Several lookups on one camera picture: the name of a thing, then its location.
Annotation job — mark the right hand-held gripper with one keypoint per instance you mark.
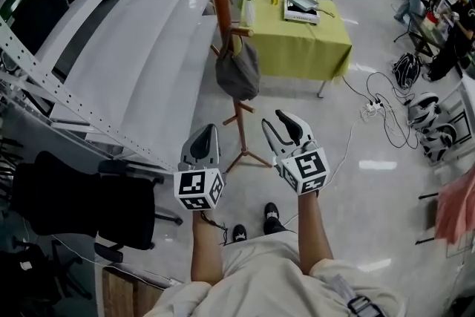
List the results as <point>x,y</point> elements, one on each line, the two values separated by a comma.
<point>306,169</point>

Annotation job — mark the pink cloth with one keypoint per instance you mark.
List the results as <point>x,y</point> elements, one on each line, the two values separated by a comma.
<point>456,208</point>

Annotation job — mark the person's right forearm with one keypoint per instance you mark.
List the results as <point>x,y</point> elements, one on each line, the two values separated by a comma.
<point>315,230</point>

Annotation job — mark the grey frying pan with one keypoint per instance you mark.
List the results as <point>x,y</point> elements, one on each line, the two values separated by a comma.
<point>300,0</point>

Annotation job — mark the white desk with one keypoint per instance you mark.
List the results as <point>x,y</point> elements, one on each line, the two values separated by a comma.
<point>462,111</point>

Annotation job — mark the white metal shelving rack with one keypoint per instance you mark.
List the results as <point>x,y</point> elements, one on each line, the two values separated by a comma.
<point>148,48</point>

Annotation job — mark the person's beige clothing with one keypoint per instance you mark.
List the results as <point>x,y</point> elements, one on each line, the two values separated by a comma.
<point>267,282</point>

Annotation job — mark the grey cap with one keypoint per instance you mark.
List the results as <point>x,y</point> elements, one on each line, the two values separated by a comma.
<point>239,74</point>

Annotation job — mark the black office chair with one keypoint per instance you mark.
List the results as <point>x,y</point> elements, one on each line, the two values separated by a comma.
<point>92,196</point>
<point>33,271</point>

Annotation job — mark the person's left forearm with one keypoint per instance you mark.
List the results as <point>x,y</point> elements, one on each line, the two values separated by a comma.
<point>208,252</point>

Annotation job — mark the person's black left shoe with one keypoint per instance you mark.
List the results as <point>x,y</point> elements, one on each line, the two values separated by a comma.
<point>240,234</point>

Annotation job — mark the white induction cooker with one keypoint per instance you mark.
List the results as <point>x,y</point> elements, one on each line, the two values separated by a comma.
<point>300,15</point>

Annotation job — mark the wooden board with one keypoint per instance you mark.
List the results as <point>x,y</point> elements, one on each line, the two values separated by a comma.
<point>118,293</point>

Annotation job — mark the black glass table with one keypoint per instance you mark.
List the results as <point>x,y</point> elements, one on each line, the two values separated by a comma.
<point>423,33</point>

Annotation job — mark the white power strip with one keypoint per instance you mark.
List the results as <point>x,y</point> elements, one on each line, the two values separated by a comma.
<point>373,107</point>

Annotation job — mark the person's black right shoe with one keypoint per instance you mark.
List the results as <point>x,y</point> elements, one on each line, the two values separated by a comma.
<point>272,219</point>

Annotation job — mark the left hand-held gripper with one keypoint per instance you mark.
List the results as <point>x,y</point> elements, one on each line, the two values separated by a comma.
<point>196,185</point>

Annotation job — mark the white and black backpack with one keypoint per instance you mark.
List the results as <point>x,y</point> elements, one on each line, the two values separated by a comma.
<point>439,141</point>
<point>423,109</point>

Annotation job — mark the white vase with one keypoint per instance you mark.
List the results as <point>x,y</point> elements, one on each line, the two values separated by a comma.
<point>248,13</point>

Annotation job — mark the table with green cloth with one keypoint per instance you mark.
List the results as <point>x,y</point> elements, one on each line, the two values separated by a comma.
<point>297,48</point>

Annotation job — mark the person's black shoe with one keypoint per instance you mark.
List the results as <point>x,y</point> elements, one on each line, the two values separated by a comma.
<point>240,234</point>
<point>272,219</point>

